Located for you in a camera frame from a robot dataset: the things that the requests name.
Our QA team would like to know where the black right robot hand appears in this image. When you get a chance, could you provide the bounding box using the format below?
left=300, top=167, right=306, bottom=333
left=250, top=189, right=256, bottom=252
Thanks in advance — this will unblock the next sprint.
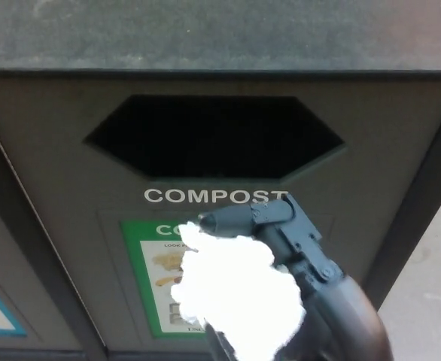
left=197, top=193, right=393, bottom=361

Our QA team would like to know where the white paper napkin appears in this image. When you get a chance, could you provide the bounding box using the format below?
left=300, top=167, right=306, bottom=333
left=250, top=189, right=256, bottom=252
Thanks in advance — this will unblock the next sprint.
left=170, top=220, right=307, bottom=361

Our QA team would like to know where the green compost poster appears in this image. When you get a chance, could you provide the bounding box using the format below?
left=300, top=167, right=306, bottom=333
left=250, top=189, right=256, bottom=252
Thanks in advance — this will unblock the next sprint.
left=119, top=219, right=206, bottom=339

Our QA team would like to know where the dark grey waste bin station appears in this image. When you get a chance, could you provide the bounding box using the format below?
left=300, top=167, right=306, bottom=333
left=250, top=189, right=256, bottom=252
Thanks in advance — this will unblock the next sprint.
left=0, top=0, right=441, bottom=361

